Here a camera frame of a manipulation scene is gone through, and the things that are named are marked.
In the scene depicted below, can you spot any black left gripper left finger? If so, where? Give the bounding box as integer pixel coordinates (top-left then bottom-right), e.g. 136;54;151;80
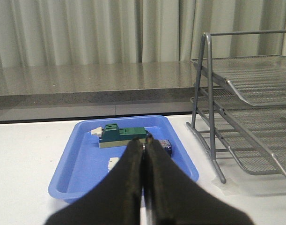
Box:
46;140;143;225

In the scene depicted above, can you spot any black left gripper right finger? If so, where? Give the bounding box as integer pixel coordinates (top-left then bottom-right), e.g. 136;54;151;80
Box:
144;136;253;225

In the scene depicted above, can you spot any red emergency push button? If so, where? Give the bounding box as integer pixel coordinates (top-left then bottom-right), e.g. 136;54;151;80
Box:
142;138;174;158

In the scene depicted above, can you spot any mesh tray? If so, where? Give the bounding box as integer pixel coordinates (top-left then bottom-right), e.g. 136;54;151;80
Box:
190;54;286;106
198;131;286;187
191;88;286;165

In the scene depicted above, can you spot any white circuit breaker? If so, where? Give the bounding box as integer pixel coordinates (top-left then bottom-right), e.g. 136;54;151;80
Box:
108;157;120;172

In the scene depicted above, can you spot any blue plastic tray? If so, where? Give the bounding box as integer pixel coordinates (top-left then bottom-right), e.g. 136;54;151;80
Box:
48;115;199;203

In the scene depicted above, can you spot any green relay module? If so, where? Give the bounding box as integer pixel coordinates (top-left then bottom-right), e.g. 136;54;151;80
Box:
90;123;148;148

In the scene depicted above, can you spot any grey stone counter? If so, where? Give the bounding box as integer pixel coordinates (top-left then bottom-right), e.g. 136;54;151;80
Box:
0;61;197;122

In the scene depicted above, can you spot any white curtain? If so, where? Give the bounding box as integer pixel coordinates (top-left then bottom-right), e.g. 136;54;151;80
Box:
0;0;286;68

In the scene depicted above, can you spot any grey wire rack frame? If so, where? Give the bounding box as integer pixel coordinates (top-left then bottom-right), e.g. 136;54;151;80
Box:
187;32;286;183

